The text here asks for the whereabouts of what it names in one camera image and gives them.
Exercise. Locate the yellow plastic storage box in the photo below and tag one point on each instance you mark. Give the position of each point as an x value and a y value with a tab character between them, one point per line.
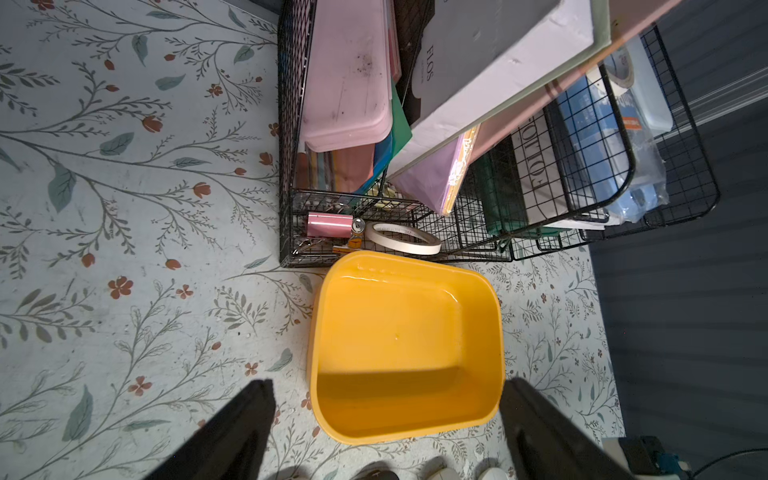
403	348

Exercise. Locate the beige masking tape roll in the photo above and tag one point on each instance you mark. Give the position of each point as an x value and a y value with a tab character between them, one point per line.
402	238

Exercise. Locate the green book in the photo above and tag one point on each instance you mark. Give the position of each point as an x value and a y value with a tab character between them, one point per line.
497	187

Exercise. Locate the white FLOS box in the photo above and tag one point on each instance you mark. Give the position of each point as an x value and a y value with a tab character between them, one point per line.
464	61

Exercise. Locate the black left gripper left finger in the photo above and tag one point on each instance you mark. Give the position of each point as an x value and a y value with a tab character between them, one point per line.
232	444

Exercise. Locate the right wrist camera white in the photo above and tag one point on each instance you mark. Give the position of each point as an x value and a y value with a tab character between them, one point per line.
646	458

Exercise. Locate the pink binder clip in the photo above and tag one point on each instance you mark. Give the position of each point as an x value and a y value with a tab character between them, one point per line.
327	225

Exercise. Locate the white FOLIO notebook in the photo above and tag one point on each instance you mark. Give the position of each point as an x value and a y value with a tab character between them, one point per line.
550	193

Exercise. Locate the purple paper pack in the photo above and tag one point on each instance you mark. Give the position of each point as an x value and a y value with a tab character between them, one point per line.
436	180

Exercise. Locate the blue packaged stationery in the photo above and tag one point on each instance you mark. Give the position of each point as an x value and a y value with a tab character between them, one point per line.
617	159

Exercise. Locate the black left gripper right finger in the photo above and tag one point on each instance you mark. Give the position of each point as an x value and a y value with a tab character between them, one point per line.
545	444

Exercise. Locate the pink pencil case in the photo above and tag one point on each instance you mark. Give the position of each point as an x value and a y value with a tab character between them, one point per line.
348	91

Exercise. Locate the black wire desk organizer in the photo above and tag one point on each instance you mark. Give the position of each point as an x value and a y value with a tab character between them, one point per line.
692	188

